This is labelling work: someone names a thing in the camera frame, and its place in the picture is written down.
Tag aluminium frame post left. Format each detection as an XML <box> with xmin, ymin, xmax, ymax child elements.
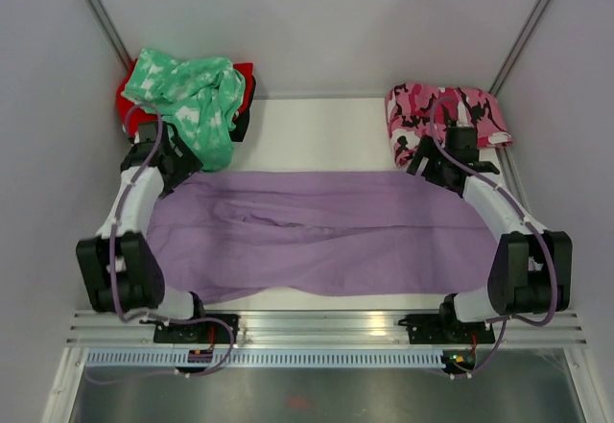
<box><xmin>84</xmin><ymin>0</ymin><xmax>131</xmax><ymax>70</ymax></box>

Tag black garment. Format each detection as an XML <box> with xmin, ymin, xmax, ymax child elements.
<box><xmin>229</xmin><ymin>76</ymin><xmax>256</xmax><ymax>143</ymax></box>

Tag red garment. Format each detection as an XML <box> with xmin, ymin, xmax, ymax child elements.
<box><xmin>114</xmin><ymin>59</ymin><xmax>255</xmax><ymax>146</ymax></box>

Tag aluminium frame post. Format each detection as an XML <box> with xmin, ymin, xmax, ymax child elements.
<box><xmin>84</xmin><ymin>0</ymin><xmax>131</xmax><ymax>70</ymax></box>
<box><xmin>489</xmin><ymin>0</ymin><xmax>554</xmax><ymax>97</ymax></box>

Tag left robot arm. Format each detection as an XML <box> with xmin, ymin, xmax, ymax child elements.
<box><xmin>76</xmin><ymin>122</ymin><xmax>209</xmax><ymax>343</ymax></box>

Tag green tie-dye garment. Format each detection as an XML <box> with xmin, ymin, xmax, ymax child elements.
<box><xmin>122</xmin><ymin>48</ymin><xmax>246</xmax><ymax>172</ymax></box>

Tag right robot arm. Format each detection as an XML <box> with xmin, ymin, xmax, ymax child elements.
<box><xmin>407</xmin><ymin>128</ymin><xmax>573</xmax><ymax>342</ymax></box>

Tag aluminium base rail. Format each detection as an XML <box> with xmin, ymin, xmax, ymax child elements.
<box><xmin>65</xmin><ymin>311</ymin><xmax>587</xmax><ymax>349</ymax></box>

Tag purple trousers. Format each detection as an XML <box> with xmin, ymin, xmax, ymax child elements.
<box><xmin>147</xmin><ymin>171</ymin><xmax>497</xmax><ymax>304</ymax></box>

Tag pink camouflage trousers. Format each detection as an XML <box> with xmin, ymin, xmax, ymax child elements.
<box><xmin>385</xmin><ymin>82</ymin><xmax>512</xmax><ymax>170</ymax></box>

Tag white slotted cable duct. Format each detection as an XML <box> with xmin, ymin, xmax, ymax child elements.
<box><xmin>86</xmin><ymin>348</ymin><xmax>443</xmax><ymax>368</ymax></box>

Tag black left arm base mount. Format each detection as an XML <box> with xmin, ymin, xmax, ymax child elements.
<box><xmin>153</xmin><ymin>313</ymin><xmax>240</xmax><ymax>345</ymax></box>

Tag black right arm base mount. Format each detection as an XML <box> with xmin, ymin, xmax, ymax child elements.
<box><xmin>397</xmin><ymin>314</ymin><xmax>495</xmax><ymax>345</ymax></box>

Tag aluminium frame post right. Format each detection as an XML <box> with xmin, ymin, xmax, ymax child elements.
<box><xmin>489</xmin><ymin>0</ymin><xmax>554</xmax><ymax>97</ymax></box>

